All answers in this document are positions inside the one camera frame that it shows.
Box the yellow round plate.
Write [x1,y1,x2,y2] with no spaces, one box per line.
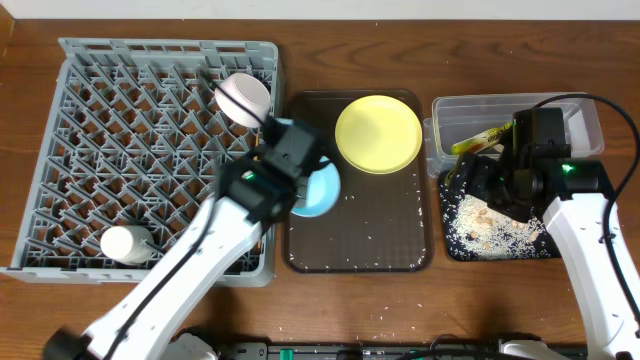
[334,95,423,175]

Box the clear plastic waste bin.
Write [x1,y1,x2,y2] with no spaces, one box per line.
[424,92,604,178]

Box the pile of rice scraps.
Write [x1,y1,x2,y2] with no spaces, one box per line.
[441,195,555,262]

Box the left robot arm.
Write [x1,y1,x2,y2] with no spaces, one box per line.
[42,118,329,359]

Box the dark brown serving tray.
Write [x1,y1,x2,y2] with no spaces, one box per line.
[282,90,433,274]

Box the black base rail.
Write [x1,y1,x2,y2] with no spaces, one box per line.
[164,327,586,360]

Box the white bowl with food scraps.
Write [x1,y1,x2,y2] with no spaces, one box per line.
[214,73,271,128]

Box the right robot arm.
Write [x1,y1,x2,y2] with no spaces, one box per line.
[443,107,639,359]

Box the green snack wrapper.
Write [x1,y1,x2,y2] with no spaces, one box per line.
[451,123,512,155]

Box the black waste tray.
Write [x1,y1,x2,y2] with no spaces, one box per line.
[438,167,616,263]

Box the grey plastic dishwasher rack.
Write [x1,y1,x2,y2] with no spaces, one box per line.
[2,38,284,284]

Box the white plastic cup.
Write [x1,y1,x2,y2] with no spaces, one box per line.
[100,225,153,265]

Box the light blue bowl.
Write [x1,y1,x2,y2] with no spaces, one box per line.
[291,156,341,218]

